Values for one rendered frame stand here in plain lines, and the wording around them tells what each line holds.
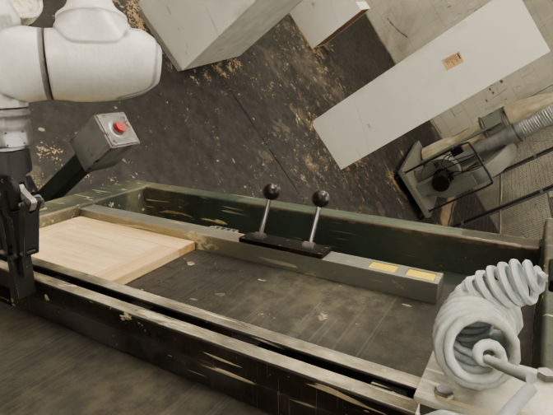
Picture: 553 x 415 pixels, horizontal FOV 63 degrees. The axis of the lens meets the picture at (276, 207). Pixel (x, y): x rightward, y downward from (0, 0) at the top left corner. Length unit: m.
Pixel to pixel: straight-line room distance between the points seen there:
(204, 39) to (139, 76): 2.64
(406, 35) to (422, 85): 4.50
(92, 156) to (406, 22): 7.69
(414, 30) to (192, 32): 5.92
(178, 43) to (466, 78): 2.42
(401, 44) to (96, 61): 8.28
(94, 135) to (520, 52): 3.52
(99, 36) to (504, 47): 3.83
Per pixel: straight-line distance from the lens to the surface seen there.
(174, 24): 3.48
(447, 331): 0.38
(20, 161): 0.76
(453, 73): 4.34
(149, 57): 0.73
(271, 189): 0.98
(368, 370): 0.55
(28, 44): 0.73
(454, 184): 6.08
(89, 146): 1.56
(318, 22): 5.80
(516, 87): 8.82
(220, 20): 3.28
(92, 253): 1.08
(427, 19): 8.76
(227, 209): 1.29
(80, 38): 0.72
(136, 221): 1.19
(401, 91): 4.42
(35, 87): 0.74
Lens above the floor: 1.99
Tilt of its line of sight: 34 degrees down
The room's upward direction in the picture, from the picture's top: 61 degrees clockwise
